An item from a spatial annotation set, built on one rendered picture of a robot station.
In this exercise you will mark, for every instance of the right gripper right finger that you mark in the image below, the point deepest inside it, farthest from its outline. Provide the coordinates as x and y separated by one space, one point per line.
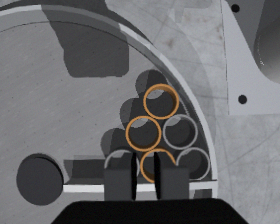
171 181

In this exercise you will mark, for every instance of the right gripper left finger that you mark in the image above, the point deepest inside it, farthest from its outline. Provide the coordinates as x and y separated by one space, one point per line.
120 182

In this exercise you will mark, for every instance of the bronze bushing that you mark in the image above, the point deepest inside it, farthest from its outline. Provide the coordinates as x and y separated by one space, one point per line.
172 93
141 147
148 176

